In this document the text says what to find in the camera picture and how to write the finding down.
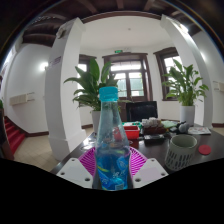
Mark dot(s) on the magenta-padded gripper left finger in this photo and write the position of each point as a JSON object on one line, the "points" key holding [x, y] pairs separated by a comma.
{"points": [[75, 173]]}

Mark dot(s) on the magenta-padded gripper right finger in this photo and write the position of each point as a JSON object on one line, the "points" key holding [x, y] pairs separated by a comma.
{"points": [[150, 171]]}

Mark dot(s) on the clear blue-capped drink bottle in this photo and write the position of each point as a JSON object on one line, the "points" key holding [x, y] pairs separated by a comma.
{"points": [[111, 133]]}

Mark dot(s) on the black flat device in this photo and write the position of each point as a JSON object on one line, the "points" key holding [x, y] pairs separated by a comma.
{"points": [[153, 139]]}

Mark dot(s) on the grey-white patterned cup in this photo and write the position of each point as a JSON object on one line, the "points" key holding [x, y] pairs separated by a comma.
{"points": [[180, 156]]}

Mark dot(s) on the green folded cloth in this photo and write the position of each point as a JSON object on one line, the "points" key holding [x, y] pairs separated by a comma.
{"points": [[169, 124]]}

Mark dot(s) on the dark grey round gadget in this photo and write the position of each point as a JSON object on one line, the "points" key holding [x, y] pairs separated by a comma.
{"points": [[183, 128]]}

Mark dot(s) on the flat round red coaster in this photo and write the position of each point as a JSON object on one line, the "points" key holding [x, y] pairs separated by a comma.
{"points": [[205, 149]]}

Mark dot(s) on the black chair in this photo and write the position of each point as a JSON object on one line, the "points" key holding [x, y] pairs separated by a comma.
{"points": [[141, 111]]}

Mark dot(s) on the white printed booklet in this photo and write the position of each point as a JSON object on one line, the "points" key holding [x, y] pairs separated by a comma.
{"points": [[199, 130]]}

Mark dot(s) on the red-carpeted staircase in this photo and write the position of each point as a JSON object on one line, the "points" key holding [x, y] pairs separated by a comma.
{"points": [[15, 136]]}

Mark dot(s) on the leafy plant in white pot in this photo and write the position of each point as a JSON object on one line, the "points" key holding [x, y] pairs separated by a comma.
{"points": [[185, 86], [88, 83]]}

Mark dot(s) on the brown wooden glazed double door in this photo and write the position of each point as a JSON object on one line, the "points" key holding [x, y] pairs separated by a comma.
{"points": [[131, 80]]}

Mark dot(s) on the brown-framed window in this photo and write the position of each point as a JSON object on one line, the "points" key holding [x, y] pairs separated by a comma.
{"points": [[166, 63], [82, 66]]}

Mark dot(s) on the white pillar notice sign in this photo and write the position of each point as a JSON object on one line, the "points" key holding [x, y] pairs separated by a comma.
{"points": [[55, 61]]}

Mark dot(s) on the green exit sign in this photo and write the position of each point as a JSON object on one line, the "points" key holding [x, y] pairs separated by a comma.
{"points": [[118, 51]]}

